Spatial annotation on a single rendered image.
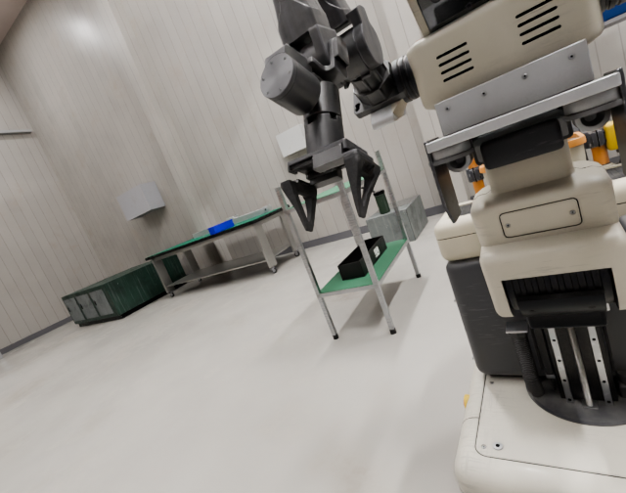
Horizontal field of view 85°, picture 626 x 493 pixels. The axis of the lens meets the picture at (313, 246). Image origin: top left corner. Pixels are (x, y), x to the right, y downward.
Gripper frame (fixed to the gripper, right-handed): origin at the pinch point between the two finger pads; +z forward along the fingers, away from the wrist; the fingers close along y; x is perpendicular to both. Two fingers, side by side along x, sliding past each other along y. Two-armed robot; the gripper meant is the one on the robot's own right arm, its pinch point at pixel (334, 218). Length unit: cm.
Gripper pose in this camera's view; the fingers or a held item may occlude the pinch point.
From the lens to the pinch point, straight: 47.5
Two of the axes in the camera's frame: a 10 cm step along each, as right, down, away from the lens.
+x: 6.0, 0.9, 7.9
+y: 7.9, -1.8, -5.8
